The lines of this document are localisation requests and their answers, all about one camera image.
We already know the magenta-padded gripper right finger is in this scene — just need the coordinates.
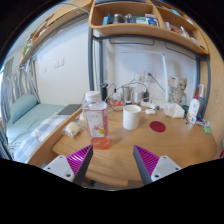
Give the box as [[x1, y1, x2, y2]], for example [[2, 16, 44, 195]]
[[132, 144, 183, 186]]

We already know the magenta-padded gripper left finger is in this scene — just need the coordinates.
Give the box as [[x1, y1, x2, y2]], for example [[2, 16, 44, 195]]
[[42, 144, 95, 186]]

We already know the clear drink bottle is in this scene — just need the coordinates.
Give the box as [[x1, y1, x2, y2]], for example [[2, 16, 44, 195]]
[[82, 90, 111, 151]]

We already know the flat round red coaster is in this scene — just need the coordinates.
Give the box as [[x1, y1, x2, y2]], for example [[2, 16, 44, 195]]
[[149, 120, 167, 133]]

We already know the blue checked quilt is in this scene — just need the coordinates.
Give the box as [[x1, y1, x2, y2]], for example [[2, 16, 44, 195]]
[[12, 113, 69, 164]]

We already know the white tissue pack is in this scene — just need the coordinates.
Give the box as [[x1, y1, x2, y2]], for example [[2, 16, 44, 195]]
[[163, 101, 185, 119]]

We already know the white cup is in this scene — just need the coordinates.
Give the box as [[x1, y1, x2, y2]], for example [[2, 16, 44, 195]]
[[122, 104, 143, 131]]

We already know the dark grey tablet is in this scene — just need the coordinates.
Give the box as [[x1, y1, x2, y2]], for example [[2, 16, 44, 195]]
[[57, 103, 83, 116]]

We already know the white power strip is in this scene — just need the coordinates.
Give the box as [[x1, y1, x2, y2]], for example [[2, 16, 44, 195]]
[[139, 99, 164, 110]]

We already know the white pump bottle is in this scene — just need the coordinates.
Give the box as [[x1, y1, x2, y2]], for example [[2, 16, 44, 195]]
[[186, 90, 201, 125]]

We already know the teal pillow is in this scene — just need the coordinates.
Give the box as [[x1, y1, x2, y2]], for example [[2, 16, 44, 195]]
[[9, 93, 39, 124]]

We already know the small brown figurine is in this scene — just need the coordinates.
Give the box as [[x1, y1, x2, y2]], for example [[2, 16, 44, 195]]
[[177, 77, 188, 105]]

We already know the stainless steel cup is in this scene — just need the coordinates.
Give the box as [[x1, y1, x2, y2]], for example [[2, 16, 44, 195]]
[[121, 84, 134, 106]]

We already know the black thermos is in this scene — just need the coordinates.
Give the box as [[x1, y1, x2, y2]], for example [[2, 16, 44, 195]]
[[99, 82, 110, 102]]

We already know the striped grey curtain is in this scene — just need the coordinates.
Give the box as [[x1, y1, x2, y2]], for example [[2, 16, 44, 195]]
[[0, 59, 41, 128]]

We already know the wooden shelf unit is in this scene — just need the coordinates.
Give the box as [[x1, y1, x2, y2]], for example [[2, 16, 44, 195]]
[[88, 0, 210, 56]]

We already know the long wooden ledge shelf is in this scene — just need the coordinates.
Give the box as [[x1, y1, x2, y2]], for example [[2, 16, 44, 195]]
[[19, 0, 93, 66]]

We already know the grey metal bed frame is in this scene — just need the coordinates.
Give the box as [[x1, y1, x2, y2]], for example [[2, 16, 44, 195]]
[[87, 26, 212, 116]]

